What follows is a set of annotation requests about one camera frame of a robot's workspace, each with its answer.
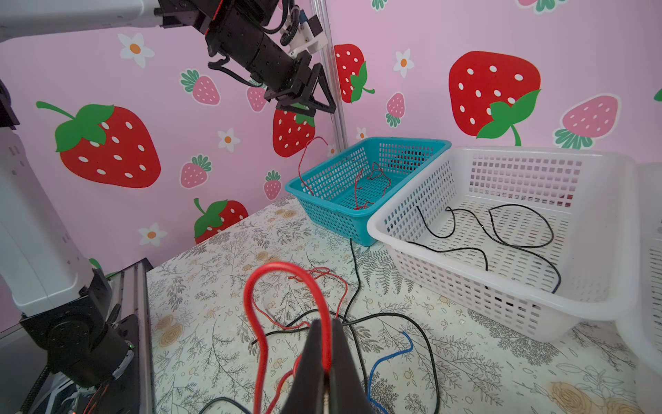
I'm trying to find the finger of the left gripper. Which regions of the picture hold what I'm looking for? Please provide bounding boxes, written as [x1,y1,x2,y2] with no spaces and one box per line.
[302,64,336,114]

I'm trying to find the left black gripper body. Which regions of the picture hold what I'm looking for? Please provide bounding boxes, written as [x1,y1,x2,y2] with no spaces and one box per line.
[206,10,315,111]

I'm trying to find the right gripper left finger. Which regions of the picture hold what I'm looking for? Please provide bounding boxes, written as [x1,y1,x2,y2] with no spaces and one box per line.
[281,320,325,414]

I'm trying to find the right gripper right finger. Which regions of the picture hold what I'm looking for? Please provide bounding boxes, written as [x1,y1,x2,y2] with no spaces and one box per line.
[329,319,372,414]

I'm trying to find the blue cables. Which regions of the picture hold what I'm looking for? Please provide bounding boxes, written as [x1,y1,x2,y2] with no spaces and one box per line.
[365,330,415,414]

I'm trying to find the red cables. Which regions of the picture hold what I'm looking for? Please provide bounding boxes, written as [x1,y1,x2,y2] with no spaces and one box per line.
[242,135,394,414]

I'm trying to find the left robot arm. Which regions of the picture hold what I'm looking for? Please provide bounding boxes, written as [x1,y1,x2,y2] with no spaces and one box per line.
[1,1,336,389]

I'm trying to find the floral table cloth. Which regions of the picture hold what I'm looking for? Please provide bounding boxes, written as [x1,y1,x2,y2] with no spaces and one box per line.
[148,199,641,413]

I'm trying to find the teal plastic basket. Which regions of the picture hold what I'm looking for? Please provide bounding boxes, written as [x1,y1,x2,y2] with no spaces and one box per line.
[285,137,452,247]

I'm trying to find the middle white plastic basket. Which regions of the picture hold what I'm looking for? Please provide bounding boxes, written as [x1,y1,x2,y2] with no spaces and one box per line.
[367,148,640,342]

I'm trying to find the white plastic basket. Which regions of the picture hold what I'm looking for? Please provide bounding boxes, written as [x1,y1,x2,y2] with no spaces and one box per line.
[367,148,640,342]
[616,163,661,413]

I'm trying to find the right white plastic basket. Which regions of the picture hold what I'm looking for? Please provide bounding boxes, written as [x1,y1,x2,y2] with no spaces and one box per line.
[616,163,661,413]

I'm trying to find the left corner aluminium post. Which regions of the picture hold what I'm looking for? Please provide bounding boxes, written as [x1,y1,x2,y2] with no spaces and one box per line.
[310,0,349,152]

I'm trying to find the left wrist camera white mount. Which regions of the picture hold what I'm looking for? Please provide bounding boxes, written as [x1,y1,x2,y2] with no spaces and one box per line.
[279,5,329,59]

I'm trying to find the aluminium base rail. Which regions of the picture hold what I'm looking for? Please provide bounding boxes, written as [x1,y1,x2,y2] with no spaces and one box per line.
[1,258,155,413]

